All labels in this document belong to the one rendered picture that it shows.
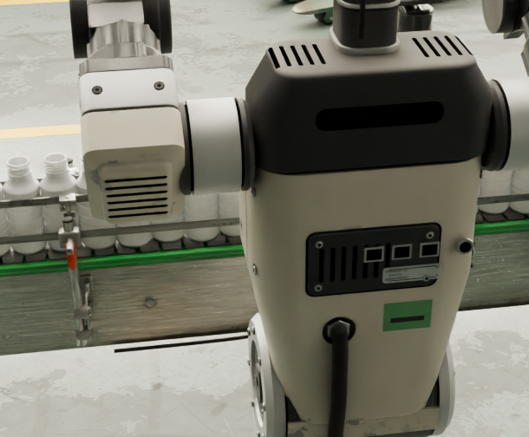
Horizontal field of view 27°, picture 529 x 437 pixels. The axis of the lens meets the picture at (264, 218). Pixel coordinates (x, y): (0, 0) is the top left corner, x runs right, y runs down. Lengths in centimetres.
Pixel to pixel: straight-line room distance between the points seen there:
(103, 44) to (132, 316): 90
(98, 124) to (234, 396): 218
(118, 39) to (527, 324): 253
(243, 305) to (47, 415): 128
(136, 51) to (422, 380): 46
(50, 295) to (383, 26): 101
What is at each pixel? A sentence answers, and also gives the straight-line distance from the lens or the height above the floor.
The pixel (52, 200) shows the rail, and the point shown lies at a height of 111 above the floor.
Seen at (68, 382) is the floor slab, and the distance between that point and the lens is 320.
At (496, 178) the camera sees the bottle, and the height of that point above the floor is 108.
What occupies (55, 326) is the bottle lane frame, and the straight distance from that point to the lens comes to 191.
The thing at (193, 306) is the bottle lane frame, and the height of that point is 89.
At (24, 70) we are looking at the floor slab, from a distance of 530.
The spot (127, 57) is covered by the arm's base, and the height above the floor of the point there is 159.
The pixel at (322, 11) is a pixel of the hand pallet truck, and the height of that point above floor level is 9.
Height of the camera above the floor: 197
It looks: 30 degrees down
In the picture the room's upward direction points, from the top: 1 degrees counter-clockwise
